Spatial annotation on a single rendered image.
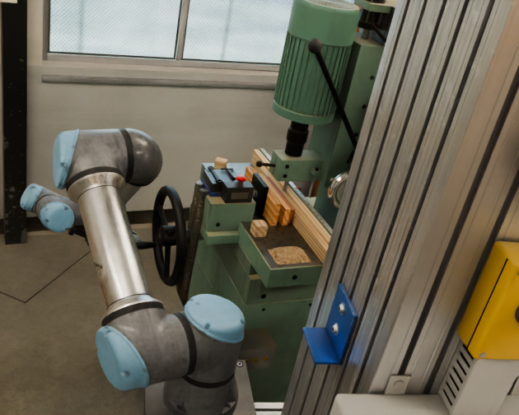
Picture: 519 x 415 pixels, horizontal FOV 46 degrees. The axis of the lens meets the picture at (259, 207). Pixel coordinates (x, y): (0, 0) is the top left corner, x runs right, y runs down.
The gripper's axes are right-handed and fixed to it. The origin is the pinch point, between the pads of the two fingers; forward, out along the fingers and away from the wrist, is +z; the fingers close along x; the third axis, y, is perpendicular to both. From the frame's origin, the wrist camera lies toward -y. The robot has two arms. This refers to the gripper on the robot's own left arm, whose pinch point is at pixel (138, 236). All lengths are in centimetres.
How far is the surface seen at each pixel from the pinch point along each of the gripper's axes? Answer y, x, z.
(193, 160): 4, -123, 69
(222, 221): -23.0, 17.7, 8.0
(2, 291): 84, -74, 6
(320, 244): -36, 36, 24
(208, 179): -29.3, 10.2, 0.9
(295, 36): -74, 11, -5
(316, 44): -75, 24, -7
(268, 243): -27.5, 29.2, 16.3
